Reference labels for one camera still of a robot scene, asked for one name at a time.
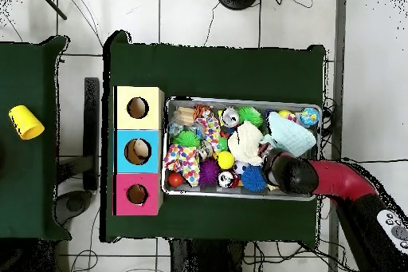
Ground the mint green cloth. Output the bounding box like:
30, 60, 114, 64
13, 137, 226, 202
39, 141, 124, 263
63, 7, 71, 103
266, 111, 318, 158

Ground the large green spiky ball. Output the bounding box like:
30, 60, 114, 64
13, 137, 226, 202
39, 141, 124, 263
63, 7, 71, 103
175, 130, 202, 150

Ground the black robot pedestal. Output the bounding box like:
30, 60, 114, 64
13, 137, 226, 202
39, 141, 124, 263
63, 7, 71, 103
171, 239, 246, 272

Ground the blue spiky ball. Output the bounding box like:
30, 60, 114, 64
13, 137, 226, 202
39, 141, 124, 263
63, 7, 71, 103
241, 165, 268, 193

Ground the purple spiky ball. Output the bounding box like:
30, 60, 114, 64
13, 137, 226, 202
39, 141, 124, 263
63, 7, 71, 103
198, 159, 221, 187

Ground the yellow round object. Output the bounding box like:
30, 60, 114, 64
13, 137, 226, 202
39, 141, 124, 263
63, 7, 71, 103
8, 104, 45, 141

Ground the side table with green cloth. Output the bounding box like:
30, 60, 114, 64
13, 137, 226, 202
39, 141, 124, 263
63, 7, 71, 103
0, 35, 70, 241

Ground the red ball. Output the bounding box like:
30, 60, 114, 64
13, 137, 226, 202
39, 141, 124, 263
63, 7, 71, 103
168, 171, 185, 188

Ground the yellow smiley ball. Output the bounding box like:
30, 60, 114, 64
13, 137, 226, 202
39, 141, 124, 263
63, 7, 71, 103
217, 151, 236, 171

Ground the blue globe ball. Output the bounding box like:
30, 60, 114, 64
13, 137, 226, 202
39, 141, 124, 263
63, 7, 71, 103
300, 107, 320, 127

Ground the clear shallow mesh bin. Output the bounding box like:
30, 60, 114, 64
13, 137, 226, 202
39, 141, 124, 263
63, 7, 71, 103
163, 97, 322, 202

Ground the cream yellow cloth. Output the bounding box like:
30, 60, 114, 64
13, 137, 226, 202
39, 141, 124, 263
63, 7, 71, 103
227, 120, 266, 167

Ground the polka dot colourful cloth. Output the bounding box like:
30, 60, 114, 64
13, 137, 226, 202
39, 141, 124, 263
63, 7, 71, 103
163, 144, 202, 187

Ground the crushed silver can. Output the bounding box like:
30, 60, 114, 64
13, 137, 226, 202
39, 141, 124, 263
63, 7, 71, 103
221, 107, 241, 128

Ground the small green spiky ball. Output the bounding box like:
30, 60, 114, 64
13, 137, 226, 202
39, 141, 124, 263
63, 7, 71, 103
238, 106, 264, 128

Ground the wooden box with three holes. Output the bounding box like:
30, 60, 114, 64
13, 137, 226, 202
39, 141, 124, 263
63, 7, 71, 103
113, 85, 166, 217

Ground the black rod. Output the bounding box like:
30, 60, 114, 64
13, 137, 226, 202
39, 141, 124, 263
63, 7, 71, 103
33, 0, 68, 21

